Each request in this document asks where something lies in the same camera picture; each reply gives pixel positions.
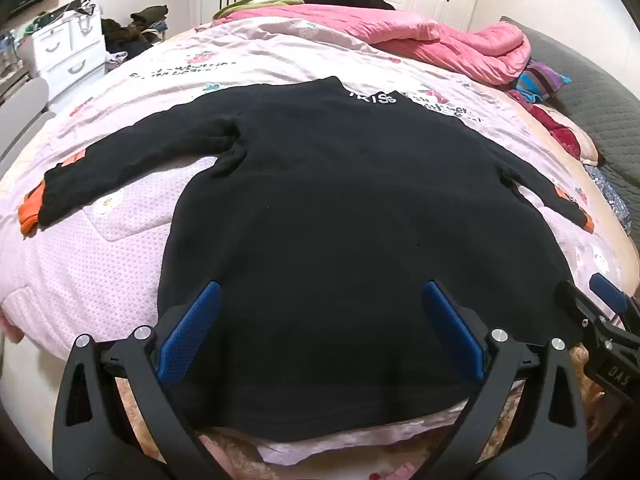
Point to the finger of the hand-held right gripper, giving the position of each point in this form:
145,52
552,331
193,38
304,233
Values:
575,302
607,292

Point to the blue patterned cloth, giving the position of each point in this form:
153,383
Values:
610,195

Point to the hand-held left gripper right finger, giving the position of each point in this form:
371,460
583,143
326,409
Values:
450,330

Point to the pink strawberry print bed sheet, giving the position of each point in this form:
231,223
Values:
125,260

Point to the white drawer cabinet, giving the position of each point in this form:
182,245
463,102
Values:
67,55

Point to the grey quilted headboard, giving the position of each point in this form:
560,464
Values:
600,110

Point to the grey chair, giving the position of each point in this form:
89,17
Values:
22,120

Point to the green cloth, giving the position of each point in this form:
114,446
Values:
250,5

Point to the colourful striped cloth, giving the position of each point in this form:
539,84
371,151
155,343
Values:
542,82

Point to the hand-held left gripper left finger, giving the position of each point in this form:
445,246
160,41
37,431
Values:
192,330

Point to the black sweater with orange cuffs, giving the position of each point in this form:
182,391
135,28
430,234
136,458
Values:
325,235

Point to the red cloth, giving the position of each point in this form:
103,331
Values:
557,130

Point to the pile of dark clothes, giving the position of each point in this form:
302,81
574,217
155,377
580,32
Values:
135,27

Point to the pink quilt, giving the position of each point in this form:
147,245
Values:
425,35

